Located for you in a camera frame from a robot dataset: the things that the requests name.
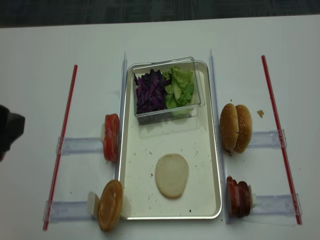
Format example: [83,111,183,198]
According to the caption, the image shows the white patty pusher block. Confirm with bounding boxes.
[248,184,257,210]

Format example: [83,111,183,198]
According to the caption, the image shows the red rail strip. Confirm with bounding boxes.
[261,55,303,225]
[42,64,78,232]

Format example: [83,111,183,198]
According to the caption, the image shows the bread crumb piece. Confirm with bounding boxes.
[257,110,264,118]

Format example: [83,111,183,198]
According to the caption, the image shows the rear dark meat patty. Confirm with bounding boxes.
[238,181,251,218]

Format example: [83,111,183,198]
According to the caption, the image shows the green lettuce leaves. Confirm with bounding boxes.
[162,66,195,109]

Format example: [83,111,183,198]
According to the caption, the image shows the front red meat patty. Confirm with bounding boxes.
[226,176,241,218]

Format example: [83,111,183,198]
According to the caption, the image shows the clear plastic salad container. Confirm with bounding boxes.
[131,56,205,125]

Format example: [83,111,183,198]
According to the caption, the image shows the clear tomato pusher track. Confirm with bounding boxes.
[55,137,103,155]

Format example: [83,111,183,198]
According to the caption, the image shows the right sesame top bun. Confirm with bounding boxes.
[233,104,253,154]

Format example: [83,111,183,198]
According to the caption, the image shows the pale bottom bun slice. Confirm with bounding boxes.
[155,153,189,199]

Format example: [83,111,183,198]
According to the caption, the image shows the right red rail strip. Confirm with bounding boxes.
[261,55,303,225]

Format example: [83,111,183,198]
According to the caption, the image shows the left sesame top bun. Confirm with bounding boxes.
[219,103,239,151]

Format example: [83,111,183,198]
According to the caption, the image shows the clear patty pusher track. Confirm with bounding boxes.
[250,194,303,216]

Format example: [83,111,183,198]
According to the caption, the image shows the sesame bun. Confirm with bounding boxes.
[219,103,239,151]
[233,104,253,154]

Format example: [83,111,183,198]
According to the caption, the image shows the brown bottom bun slice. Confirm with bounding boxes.
[98,179,123,232]

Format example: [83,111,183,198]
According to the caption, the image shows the left red rail strip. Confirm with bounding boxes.
[42,64,78,232]

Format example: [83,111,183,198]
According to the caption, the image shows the silver metal tray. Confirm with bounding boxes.
[117,61,222,220]

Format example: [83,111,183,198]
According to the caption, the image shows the clear top bun track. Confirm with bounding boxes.
[248,129,287,149]

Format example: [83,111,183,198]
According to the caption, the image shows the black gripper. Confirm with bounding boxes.
[0,105,26,161]

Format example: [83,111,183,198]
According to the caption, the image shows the red tomato slices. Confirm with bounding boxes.
[103,113,120,162]

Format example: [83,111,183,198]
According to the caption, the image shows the shredded purple cabbage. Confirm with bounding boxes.
[134,69,167,114]

